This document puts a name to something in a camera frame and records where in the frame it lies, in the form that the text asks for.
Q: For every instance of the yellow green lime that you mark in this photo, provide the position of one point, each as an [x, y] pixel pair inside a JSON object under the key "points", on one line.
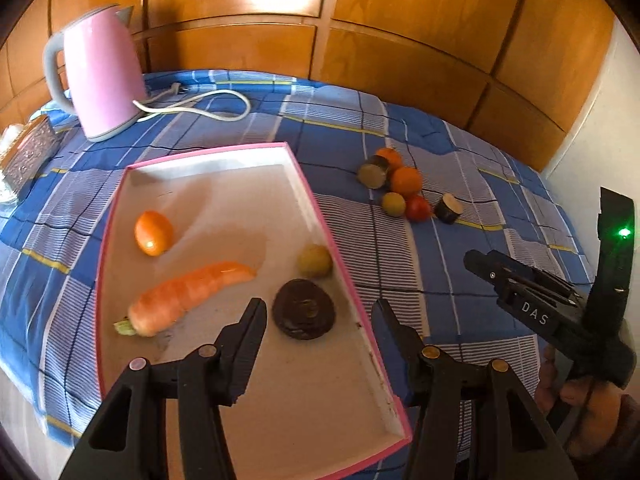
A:
{"points": [[393, 204]]}

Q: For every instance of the orange carrot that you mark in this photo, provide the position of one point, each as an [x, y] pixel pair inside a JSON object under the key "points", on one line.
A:
{"points": [[163, 305]]}

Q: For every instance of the red tomato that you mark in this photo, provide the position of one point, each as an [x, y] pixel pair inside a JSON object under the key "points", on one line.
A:
{"points": [[418, 209]]}

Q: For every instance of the orange tangerine fruit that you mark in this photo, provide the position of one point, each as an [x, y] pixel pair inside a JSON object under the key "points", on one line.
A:
{"points": [[154, 234]]}

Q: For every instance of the yellow green fruit in tray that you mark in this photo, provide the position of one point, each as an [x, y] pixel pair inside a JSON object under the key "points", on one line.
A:
{"points": [[315, 261]]}

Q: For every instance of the blue plaid bed cover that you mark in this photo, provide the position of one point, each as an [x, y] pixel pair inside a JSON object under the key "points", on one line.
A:
{"points": [[50, 241]]}

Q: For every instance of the pink electric kettle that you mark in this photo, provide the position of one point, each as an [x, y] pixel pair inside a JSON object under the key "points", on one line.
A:
{"points": [[93, 72]]}

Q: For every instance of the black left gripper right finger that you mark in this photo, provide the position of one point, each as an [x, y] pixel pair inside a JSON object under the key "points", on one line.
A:
{"points": [[474, 421]]}

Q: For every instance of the wooden headboard panel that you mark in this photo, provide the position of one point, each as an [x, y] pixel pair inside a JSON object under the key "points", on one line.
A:
{"points": [[516, 73]]}

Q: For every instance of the pink rimmed white tray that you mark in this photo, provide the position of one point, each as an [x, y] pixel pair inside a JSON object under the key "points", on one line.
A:
{"points": [[315, 409]]}

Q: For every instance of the orange with stem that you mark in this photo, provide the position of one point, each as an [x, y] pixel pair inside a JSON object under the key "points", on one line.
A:
{"points": [[392, 157]]}

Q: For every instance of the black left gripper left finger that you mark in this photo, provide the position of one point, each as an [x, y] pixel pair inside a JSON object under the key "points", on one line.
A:
{"points": [[126, 439]]}

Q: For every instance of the eggplant chunk pale cut face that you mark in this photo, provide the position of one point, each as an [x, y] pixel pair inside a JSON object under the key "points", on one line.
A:
{"points": [[448, 209]]}

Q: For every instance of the silver ornate tissue box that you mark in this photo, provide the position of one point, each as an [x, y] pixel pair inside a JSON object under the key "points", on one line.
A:
{"points": [[25, 148]]}

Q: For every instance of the dark round eggplant slice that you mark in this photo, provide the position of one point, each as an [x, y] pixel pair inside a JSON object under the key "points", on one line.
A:
{"points": [[303, 310]]}

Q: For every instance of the right hand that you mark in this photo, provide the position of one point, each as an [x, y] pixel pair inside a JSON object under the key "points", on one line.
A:
{"points": [[599, 403]]}

